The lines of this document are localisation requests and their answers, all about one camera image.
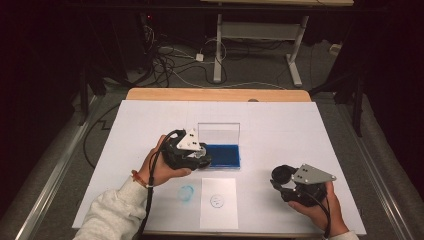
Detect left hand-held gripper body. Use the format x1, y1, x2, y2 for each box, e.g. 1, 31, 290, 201
161, 128, 203, 171

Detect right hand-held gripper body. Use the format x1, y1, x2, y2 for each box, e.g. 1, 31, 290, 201
279, 163, 338, 204

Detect clear round stamp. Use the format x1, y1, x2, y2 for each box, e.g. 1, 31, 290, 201
191, 148, 208, 160

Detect blue ink pad clear case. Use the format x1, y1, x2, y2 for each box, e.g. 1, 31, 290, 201
197, 122, 242, 170

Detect person's right hand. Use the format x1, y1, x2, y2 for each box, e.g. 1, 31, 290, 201
288, 181, 349, 239

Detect person's left hand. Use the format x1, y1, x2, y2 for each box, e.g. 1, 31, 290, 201
137, 134, 193, 188

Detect large white board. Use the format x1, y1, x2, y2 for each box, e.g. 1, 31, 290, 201
71, 99, 368, 237

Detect wooden table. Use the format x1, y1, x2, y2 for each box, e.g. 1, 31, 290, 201
114, 87, 358, 240

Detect white paper sheet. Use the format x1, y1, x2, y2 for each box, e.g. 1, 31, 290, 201
199, 177, 240, 231

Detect white-framed desk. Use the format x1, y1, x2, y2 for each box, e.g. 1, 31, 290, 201
199, 0, 355, 88

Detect right hand-held gripper cable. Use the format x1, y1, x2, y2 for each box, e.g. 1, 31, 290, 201
308, 193, 333, 239

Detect hand-held gripper cable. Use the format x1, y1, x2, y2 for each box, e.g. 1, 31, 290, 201
308, 193, 333, 239
136, 129, 186, 240

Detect red bracelet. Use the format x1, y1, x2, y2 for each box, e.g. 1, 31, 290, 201
130, 169, 149, 189

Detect aluminium floor rail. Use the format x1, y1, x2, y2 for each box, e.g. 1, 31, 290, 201
14, 94, 103, 240
334, 101, 416, 240

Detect left hand-held gripper cable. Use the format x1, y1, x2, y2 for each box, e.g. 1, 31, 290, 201
136, 129, 186, 240

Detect black cable bundle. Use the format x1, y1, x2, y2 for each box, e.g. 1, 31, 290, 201
139, 26, 228, 88

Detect white cable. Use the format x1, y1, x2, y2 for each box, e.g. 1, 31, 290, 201
168, 68, 288, 90

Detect black floor cable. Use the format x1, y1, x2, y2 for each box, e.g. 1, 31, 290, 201
82, 103, 121, 169

